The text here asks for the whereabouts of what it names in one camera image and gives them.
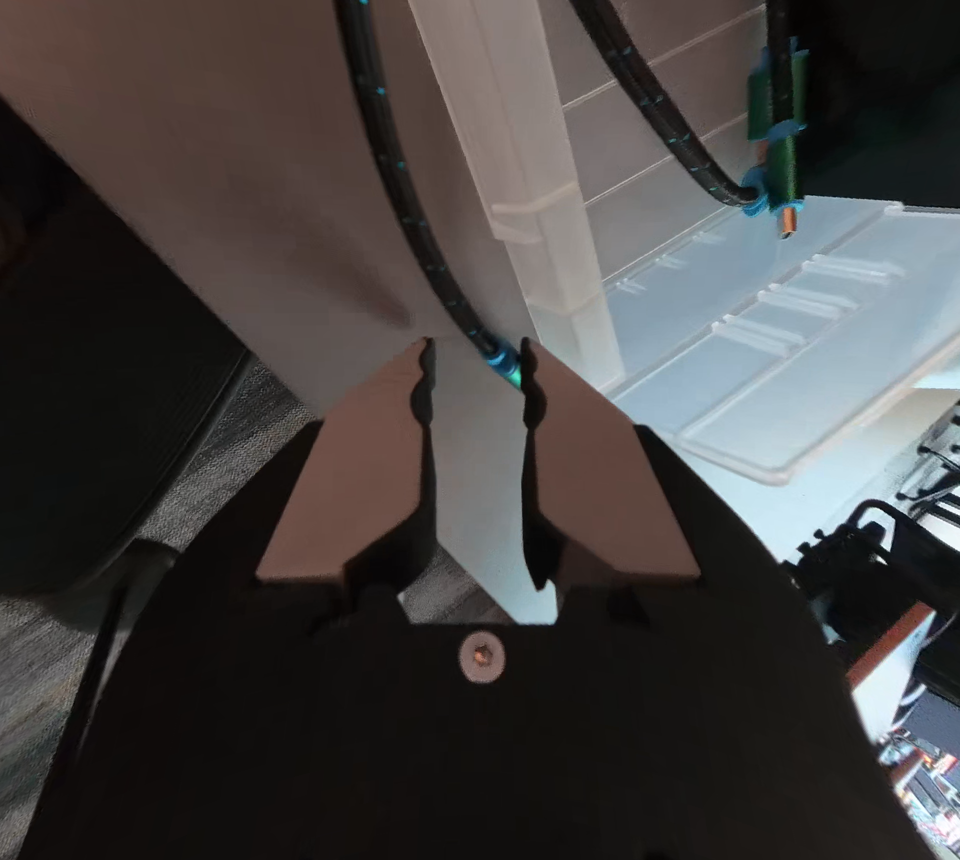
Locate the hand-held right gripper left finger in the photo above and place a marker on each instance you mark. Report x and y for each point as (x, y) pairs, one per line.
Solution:
(352, 492)

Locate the clear plastic bin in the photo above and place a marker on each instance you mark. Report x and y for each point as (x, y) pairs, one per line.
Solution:
(712, 350)

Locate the black bin divider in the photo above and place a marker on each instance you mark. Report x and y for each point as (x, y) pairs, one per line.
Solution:
(885, 50)

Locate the black office chair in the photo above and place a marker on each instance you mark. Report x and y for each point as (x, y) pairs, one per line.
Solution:
(862, 545)

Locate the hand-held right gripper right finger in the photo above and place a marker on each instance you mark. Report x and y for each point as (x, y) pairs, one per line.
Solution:
(607, 500)

